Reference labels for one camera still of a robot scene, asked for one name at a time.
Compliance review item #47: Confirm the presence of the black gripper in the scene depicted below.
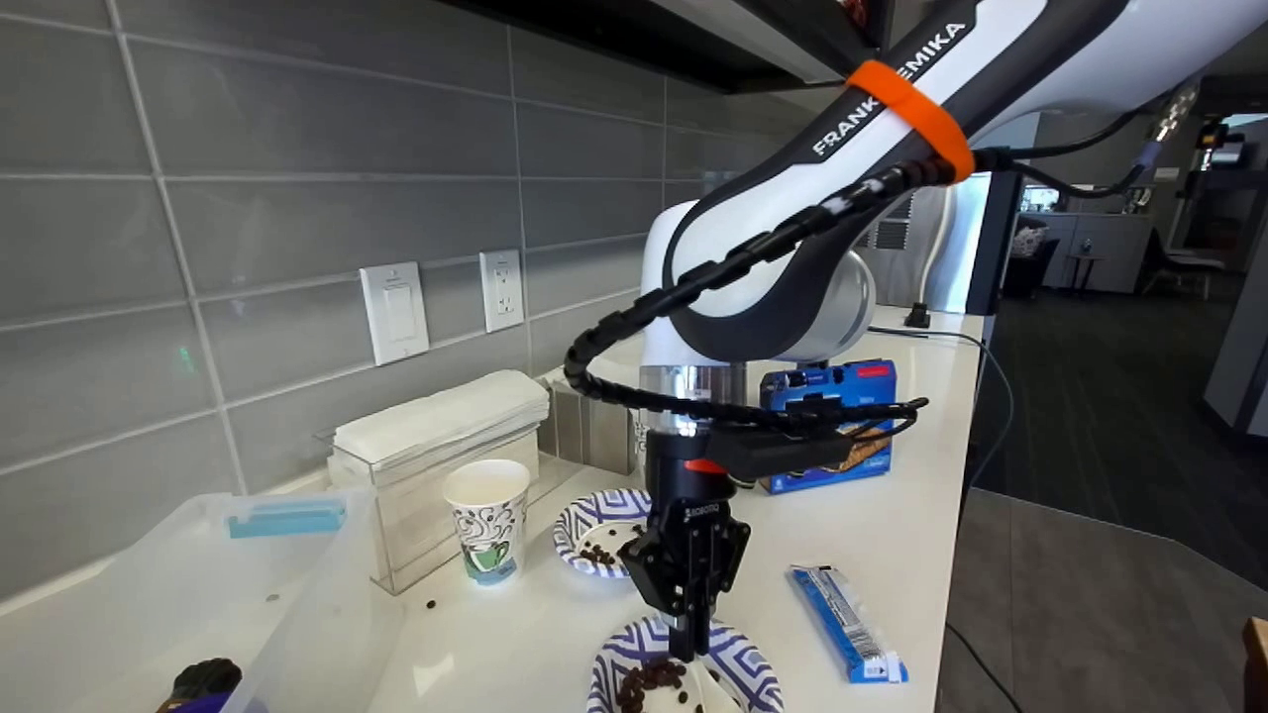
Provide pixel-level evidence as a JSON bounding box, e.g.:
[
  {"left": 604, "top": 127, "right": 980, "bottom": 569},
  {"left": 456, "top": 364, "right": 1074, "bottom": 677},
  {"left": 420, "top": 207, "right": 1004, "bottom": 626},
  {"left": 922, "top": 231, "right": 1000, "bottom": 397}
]
[{"left": 623, "top": 433, "right": 748, "bottom": 657}]

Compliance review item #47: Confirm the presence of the blue patterned paper bowl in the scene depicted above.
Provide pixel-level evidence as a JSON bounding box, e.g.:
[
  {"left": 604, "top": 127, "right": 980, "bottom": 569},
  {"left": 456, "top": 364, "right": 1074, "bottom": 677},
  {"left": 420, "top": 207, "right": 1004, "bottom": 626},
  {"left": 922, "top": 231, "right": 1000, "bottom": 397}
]
[
  {"left": 553, "top": 488, "right": 649, "bottom": 578},
  {"left": 586, "top": 616, "right": 786, "bottom": 713}
]

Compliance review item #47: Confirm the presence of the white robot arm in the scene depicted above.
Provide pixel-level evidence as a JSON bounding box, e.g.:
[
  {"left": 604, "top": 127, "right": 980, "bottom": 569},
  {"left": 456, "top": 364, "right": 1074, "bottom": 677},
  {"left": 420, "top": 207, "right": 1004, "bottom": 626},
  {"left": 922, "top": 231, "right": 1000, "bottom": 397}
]
[{"left": 636, "top": 0, "right": 1268, "bottom": 657}]

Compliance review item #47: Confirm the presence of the blue wrapped snack bar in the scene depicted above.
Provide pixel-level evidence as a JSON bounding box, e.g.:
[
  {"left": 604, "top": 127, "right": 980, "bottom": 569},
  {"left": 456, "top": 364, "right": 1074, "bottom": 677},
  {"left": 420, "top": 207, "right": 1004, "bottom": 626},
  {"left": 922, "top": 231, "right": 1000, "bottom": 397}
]
[{"left": 789, "top": 566, "right": 908, "bottom": 684}]

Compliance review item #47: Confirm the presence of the near patterned paper cup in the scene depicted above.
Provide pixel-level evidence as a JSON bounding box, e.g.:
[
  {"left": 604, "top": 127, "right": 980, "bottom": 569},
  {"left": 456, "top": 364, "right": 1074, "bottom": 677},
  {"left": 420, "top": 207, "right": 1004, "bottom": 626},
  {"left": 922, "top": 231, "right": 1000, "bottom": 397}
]
[{"left": 446, "top": 461, "right": 530, "bottom": 586}]

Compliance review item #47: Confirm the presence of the blue snack box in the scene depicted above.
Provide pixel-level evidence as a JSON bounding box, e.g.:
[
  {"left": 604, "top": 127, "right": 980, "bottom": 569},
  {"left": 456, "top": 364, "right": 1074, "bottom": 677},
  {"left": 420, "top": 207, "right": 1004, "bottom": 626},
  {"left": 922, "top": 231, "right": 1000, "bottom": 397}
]
[{"left": 760, "top": 362, "right": 895, "bottom": 494}]

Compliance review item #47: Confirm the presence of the steel napkin dispenser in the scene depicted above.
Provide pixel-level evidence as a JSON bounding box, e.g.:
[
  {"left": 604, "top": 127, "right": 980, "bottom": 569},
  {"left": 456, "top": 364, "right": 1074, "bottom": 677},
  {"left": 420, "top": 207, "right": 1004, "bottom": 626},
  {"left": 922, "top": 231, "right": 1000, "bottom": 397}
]
[{"left": 328, "top": 368, "right": 553, "bottom": 593}]

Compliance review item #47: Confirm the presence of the clear plastic storage bin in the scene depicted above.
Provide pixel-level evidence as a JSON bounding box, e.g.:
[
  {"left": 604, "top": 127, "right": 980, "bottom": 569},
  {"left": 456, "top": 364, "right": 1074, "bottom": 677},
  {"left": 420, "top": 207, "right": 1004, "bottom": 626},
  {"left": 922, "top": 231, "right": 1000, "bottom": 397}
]
[{"left": 0, "top": 492, "right": 402, "bottom": 713}]

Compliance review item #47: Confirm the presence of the far white wall outlet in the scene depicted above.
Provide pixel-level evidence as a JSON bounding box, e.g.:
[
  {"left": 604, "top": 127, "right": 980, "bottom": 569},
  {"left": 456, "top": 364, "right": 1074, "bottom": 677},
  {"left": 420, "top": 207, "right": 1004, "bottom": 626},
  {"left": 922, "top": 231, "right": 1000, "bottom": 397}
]
[{"left": 481, "top": 248, "right": 523, "bottom": 329}]

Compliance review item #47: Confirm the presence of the white wall outlet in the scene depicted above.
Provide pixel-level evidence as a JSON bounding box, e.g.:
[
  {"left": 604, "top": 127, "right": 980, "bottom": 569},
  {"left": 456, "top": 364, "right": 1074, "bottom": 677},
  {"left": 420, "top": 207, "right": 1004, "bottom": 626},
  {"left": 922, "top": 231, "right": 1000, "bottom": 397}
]
[
  {"left": 362, "top": 263, "right": 428, "bottom": 364},
  {"left": 481, "top": 248, "right": 523, "bottom": 329}
]

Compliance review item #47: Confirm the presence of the near white wall outlet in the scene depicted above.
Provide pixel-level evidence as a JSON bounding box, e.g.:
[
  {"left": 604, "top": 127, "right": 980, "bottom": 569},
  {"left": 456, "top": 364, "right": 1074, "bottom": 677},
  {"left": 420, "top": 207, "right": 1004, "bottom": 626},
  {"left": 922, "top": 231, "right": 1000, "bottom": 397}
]
[{"left": 362, "top": 263, "right": 428, "bottom": 364}]

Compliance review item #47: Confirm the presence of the black corrugated cable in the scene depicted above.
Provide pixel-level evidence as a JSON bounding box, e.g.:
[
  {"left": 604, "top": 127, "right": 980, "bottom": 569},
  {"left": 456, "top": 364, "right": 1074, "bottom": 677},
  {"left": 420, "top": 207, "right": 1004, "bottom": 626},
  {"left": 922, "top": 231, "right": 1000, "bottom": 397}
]
[{"left": 562, "top": 76, "right": 1193, "bottom": 451}]

